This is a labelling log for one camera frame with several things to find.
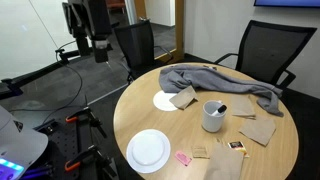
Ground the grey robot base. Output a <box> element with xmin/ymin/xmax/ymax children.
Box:
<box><xmin>0</xmin><ymin>105</ymin><xmax>50</xmax><ymax>180</ymax></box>

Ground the white ceramic mug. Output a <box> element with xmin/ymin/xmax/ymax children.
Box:
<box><xmin>200</xmin><ymin>99</ymin><xmax>228</xmax><ymax>134</ymax></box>

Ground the wall mounted screen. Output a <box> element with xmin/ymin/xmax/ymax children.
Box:
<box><xmin>253</xmin><ymin>0</ymin><xmax>320</xmax><ymax>9</ymax></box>

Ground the wooden door frame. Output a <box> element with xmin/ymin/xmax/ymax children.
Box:
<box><xmin>133</xmin><ymin>0</ymin><xmax>185</xmax><ymax>64</ymax></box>

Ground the small black bracket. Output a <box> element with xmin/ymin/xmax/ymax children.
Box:
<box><xmin>34</xmin><ymin>119</ymin><xmax>60</xmax><ymax>135</ymax></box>

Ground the white plate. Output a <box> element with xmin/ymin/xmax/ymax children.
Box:
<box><xmin>152</xmin><ymin>89</ymin><xmax>180</xmax><ymax>113</ymax></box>
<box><xmin>125</xmin><ymin>128</ymin><xmax>172</xmax><ymax>175</ymax></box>

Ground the grey sweater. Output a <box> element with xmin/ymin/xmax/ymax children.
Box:
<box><xmin>158</xmin><ymin>64</ymin><xmax>285</xmax><ymax>118</ymax></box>

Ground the black mesh office chair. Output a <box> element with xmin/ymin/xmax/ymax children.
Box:
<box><xmin>112</xmin><ymin>19</ymin><xmax>175</xmax><ymax>85</ymax></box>
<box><xmin>213</xmin><ymin>19</ymin><xmax>318</xmax><ymax>91</ymax></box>

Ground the white marker with black cap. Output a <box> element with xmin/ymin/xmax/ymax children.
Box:
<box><xmin>211</xmin><ymin>104</ymin><xmax>228</xmax><ymax>118</ymax></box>

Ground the red yellow tea packet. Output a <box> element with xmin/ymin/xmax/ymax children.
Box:
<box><xmin>227</xmin><ymin>140</ymin><xmax>250</xmax><ymax>158</ymax></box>

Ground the orange black bar clamp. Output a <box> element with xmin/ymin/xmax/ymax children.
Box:
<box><xmin>64</xmin><ymin>105</ymin><xmax>108</xmax><ymax>139</ymax></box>
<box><xmin>63</xmin><ymin>144</ymin><xmax>118</xmax><ymax>180</ymax></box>

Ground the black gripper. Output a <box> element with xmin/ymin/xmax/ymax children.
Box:
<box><xmin>61</xmin><ymin>0</ymin><xmax>113</xmax><ymax>64</ymax></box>

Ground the folded brown paper napkin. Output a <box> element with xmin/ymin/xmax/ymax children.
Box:
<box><xmin>168</xmin><ymin>85</ymin><xmax>199</xmax><ymax>111</ymax></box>

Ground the small brown wrapper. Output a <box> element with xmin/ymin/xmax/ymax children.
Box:
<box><xmin>202</xmin><ymin>64</ymin><xmax>218</xmax><ymax>72</ymax></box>

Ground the black cable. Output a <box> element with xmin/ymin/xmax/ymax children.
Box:
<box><xmin>41</xmin><ymin>39</ymin><xmax>84</xmax><ymax>125</ymax></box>

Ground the pink sweetener packet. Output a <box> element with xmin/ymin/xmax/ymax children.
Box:
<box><xmin>174</xmin><ymin>150</ymin><xmax>193</xmax><ymax>167</ymax></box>

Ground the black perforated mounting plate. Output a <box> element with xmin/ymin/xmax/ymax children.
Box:
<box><xmin>31</xmin><ymin>111</ymin><xmax>118</xmax><ymax>180</ymax></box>

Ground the brown sugar packet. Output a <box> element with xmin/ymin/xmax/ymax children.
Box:
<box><xmin>191</xmin><ymin>145</ymin><xmax>211</xmax><ymax>160</ymax></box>

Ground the brown napkin front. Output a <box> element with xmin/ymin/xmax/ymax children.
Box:
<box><xmin>203</xmin><ymin>141</ymin><xmax>246</xmax><ymax>180</ymax></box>

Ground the black stand bar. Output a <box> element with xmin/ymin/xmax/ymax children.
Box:
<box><xmin>0</xmin><ymin>59</ymin><xmax>73</xmax><ymax>101</ymax></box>

